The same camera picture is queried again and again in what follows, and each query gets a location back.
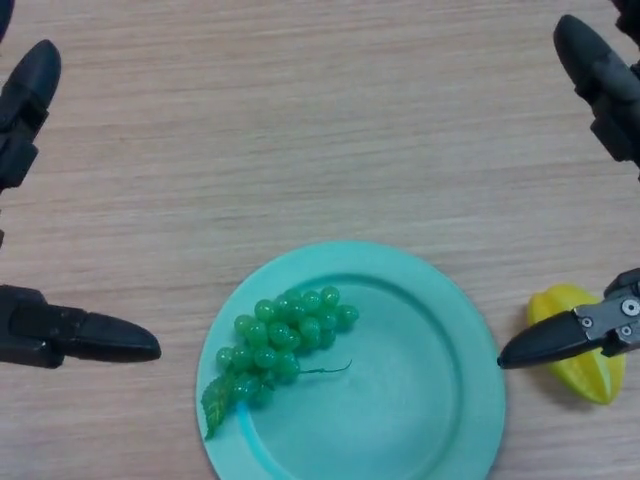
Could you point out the green round plate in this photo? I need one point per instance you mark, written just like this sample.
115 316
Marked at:
400 400

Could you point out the green grape bunch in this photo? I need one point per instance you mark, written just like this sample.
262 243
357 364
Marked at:
285 335

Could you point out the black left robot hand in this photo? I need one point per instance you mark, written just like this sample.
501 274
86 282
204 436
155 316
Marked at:
75 337

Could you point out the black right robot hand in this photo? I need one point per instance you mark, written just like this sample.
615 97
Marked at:
607 100

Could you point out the yellow starfruit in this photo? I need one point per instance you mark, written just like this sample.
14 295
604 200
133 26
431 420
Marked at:
585 380

